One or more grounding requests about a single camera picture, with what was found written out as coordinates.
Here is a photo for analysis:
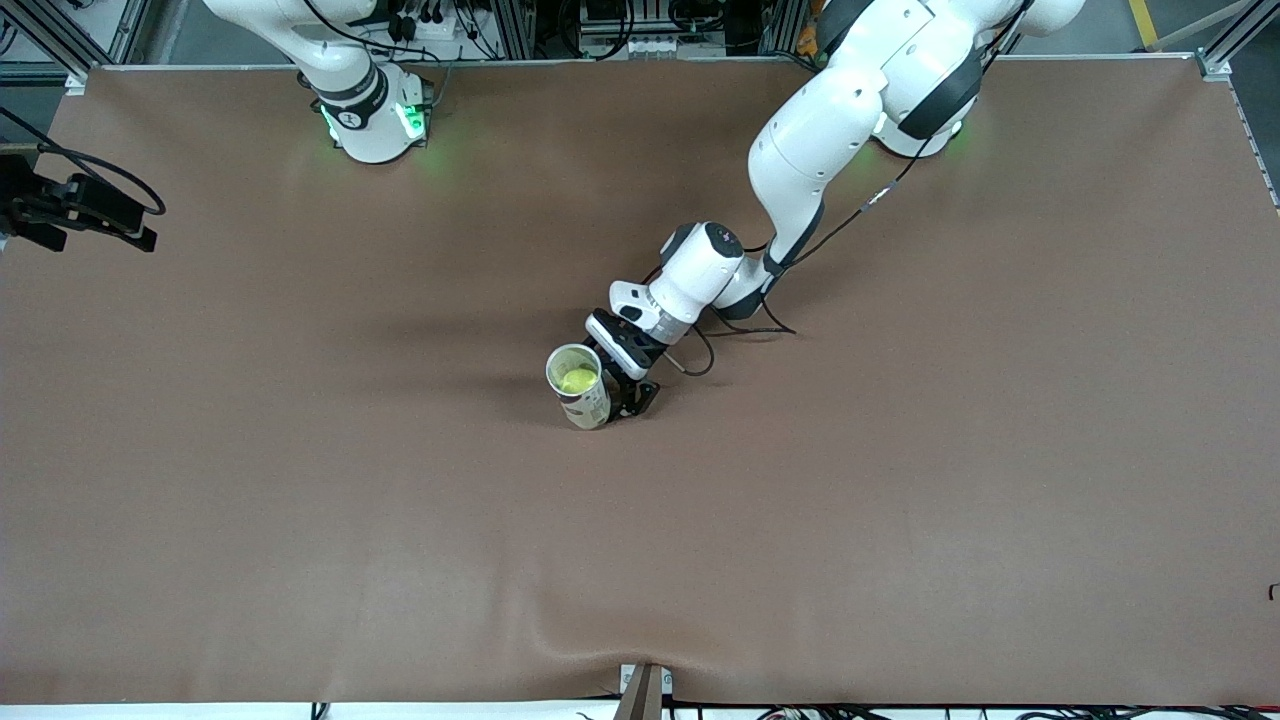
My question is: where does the aluminium frame post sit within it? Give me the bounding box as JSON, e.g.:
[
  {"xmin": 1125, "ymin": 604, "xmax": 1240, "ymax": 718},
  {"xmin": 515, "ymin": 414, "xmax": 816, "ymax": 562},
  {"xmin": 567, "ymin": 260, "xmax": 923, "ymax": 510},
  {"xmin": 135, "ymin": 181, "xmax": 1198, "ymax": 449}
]
[
  {"xmin": 490, "ymin": 0, "xmax": 536, "ymax": 59},
  {"xmin": 762, "ymin": 0, "xmax": 806, "ymax": 56}
]

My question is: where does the front camera mount post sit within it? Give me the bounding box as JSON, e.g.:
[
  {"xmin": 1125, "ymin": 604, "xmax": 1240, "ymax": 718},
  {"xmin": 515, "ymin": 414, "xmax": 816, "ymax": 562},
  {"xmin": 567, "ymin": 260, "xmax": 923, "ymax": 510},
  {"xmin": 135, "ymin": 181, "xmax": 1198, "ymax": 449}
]
[{"xmin": 615, "ymin": 662, "xmax": 673, "ymax": 720}]

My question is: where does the white blue tennis ball can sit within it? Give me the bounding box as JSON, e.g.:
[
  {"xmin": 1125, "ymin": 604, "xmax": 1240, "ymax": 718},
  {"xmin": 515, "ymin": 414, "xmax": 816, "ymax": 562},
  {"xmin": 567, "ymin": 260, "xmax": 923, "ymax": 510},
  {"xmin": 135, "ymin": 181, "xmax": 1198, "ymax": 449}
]
[{"xmin": 545, "ymin": 343, "xmax": 613, "ymax": 431}]

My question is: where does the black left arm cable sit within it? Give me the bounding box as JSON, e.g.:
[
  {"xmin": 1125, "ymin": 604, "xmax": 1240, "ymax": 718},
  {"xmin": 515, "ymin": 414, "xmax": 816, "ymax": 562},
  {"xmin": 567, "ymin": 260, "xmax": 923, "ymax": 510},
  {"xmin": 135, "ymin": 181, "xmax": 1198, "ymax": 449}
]
[{"xmin": 650, "ymin": 0, "xmax": 1031, "ymax": 379}]

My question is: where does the white power strip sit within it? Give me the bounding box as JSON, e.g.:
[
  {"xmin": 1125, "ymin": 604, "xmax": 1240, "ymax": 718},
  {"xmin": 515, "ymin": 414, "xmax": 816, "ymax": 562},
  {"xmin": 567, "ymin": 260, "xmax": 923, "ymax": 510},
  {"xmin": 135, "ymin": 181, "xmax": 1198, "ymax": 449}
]
[{"xmin": 385, "ymin": 0, "xmax": 471, "ymax": 41}]

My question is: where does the aluminium frame strut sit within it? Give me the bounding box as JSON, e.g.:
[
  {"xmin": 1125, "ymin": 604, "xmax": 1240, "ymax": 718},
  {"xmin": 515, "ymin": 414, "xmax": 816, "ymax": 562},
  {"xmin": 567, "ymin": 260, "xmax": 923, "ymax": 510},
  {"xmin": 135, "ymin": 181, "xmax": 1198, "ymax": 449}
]
[
  {"xmin": 1195, "ymin": 0, "xmax": 1280, "ymax": 81},
  {"xmin": 0, "ymin": 0, "xmax": 151, "ymax": 96}
]

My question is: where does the brown table mat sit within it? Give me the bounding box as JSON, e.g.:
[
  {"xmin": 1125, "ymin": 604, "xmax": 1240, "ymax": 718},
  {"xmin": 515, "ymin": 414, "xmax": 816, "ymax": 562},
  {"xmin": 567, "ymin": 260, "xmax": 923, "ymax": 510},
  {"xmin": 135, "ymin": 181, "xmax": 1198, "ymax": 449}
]
[{"xmin": 0, "ymin": 55, "xmax": 1280, "ymax": 707}]

